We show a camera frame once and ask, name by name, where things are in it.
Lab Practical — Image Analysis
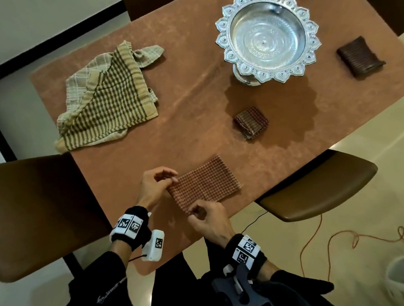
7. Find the person's left hand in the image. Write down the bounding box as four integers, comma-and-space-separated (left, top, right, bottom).
135, 165, 181, 214

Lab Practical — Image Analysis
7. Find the person's right hand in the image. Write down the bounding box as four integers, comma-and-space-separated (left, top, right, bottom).
186, 198, 237, 250

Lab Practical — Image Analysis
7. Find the red-brown checkered cloth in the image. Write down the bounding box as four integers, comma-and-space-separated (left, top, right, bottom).
165, 154, 244, 215

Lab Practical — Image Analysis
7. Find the person's right forearm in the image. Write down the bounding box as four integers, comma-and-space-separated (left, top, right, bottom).
252, 257, 336, 306

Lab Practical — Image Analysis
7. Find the person's left forearm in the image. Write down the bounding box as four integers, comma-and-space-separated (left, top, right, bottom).
50, 239, 136, 306

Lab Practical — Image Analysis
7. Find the black marker wristband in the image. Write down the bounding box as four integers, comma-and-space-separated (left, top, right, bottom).
108, 205, 154, 253
223, 233, 268, 281

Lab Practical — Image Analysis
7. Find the small folded brown checkered cloth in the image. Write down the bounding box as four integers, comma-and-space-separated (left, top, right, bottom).
233, 105, 270, 141

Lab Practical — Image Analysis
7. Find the green checkered cloth yellow border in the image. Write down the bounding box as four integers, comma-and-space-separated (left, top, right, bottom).
49, 39, 162, 155

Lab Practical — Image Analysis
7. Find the brown chair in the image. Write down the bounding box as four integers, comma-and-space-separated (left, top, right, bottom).
0, 151, 116, 284
352, 0, 404, 39
253, 147, 381, 224
121, 0, 215, 22

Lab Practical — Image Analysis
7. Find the pale beige plaid cloth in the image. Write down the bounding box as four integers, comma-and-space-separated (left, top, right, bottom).
53, 44, 169, 132

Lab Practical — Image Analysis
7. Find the dark brown folded cloth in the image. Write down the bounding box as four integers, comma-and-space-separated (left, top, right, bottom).
336, 34, 387, 79

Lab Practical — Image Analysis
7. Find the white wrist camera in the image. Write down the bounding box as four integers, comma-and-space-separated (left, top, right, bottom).
140, 229, 167, 263

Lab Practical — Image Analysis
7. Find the black cable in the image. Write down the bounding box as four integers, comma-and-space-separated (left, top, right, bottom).
240, 211, 270, 234

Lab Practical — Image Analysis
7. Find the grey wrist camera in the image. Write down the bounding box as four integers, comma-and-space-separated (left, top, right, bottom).
209, 262, 269, 306

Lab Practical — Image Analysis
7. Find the orange cable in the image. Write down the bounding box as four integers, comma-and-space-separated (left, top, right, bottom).
297, 210, 404, 284

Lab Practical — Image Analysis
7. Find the silver ornate pedestal bowl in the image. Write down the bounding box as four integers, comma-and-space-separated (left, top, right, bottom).
213, 0, 323, 88

